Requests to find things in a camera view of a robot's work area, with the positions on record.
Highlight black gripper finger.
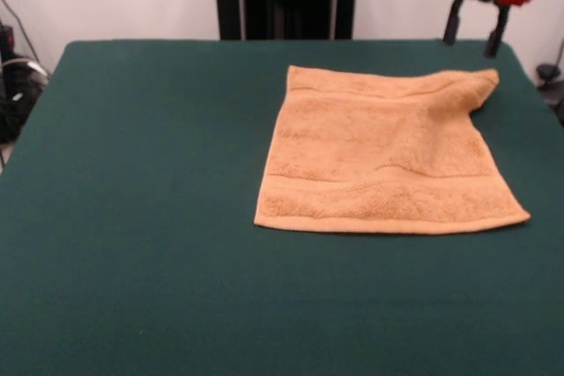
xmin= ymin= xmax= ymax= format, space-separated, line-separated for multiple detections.
xmin=442 ymin=0 xmax=466 ymax=46
xmin=483 ymin=2 xmax=512 ymax=58

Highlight tan terry towel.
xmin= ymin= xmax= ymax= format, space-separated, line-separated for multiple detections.
xmin=254 ymin=64 xmax=532 ymax=236

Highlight small black power adapter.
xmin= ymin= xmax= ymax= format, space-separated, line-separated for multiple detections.
xmin=536 ymin=63 xmax=559 ymax=86

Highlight dark green table cloth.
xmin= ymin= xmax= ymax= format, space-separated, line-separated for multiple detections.
xmin=0 ymin=39 xmax=564 ymax=376

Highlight tangled black cables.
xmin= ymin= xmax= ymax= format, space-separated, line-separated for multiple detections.
xmin=0 ymin=0 xmax=50 ymax=144

